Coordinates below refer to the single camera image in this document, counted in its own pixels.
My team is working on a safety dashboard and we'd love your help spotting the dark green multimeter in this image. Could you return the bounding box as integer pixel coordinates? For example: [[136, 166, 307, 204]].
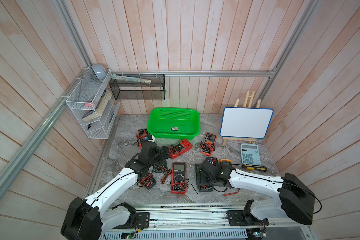
[[195, 164, 214, 193], [154, 160, 168, 174]]

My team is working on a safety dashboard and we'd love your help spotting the red clamp multimeter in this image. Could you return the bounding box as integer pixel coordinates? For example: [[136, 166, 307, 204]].
[[169, 139, 193, 160]]

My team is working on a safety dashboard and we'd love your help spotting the large red Aneng multimeter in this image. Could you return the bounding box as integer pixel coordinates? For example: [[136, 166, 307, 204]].
[[171, 162, 187, 194]]

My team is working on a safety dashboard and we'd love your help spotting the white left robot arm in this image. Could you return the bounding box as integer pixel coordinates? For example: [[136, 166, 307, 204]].
[[61, 141, 170, 240]]

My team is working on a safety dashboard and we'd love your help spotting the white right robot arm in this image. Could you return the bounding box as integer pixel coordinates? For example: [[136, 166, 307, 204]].
[[195, 157, 317, 226]]

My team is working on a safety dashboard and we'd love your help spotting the orange multimeter at left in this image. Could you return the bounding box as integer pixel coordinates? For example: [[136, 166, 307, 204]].
[[136, 129, 153, 148]]

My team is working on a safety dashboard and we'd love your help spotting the small black red multimeter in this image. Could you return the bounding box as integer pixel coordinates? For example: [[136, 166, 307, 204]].
[[137, 173, 157, 190]]

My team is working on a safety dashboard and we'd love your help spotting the orange Victor multimeter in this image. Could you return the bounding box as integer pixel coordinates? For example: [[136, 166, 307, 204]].
[[200, 133, 217, 156]]

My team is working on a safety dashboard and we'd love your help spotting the green plastic basket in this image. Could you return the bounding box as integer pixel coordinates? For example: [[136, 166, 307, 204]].
[[147, 108, 201, 140]]

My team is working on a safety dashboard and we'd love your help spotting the yellow clamp meter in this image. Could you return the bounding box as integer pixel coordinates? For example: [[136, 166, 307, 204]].
[[220, 159, 232, 169]]

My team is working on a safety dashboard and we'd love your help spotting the red loose test probe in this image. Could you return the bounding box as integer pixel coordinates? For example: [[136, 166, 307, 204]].
[[223, 191, 239, 197]]

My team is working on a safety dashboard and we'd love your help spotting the wooden easel stand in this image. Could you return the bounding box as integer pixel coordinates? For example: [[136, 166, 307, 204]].
[[222, 91, 262, 147]]

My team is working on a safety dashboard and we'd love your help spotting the light blue calculator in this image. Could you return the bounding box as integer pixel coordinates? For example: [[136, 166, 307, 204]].
[[241, 144, 261, 166]]

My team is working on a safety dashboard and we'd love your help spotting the yellow black utility knife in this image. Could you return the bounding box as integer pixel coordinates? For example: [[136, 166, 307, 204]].
[[242, 165, 268, 172]]

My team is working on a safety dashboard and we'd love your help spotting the blue framed whiteboard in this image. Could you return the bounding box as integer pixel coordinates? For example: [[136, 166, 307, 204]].
[[220, 107, 274, 139]]

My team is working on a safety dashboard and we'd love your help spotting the grey computer mouse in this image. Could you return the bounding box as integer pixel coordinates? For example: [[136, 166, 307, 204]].
[[92, 64, 107, 82]]

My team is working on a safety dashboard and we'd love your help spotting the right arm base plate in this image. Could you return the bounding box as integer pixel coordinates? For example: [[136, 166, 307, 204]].
[[226, 211, 269, 227]]

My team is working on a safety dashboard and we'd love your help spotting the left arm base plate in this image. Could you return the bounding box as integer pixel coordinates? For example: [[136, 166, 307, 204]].
[[113, 212, 150, 230]]

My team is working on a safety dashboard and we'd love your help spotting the black mesh wall basket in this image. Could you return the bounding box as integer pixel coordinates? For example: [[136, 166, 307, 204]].
[[109, 74, 166, 101]]

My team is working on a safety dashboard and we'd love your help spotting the book in wire shelf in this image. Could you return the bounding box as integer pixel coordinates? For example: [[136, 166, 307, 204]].
[[82, 89, 112, 122]]

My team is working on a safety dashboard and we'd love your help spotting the white wire wall shelf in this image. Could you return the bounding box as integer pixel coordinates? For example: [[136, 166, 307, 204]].
[[66, 67, 120, 140]]

